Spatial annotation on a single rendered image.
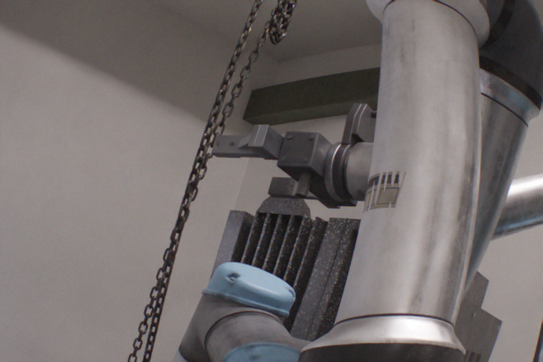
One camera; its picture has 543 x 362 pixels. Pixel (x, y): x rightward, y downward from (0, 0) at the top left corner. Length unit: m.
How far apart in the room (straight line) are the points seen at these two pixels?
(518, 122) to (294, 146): 0.50
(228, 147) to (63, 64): 2.49
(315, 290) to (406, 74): 0.91
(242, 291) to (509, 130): 0.28
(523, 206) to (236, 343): 0.44
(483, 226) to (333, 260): 0.76
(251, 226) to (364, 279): 1.11
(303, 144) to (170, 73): 2.76
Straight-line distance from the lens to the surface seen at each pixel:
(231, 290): 0.67
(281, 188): 1.19
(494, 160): 0.62
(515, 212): 0.89
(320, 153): 1.03
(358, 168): 1.01
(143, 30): 3.74
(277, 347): 0.59
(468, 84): 0.49
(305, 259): 1.39
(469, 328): 1.32
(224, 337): 0.63
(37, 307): 3.42
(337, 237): 1.37
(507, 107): 0.63
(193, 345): 0.70
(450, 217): 0.44
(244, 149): 1.07
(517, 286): 2.45
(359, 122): 1.05
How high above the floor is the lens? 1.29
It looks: 15 degrees up
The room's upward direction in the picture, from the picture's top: 17 degrees clockwise
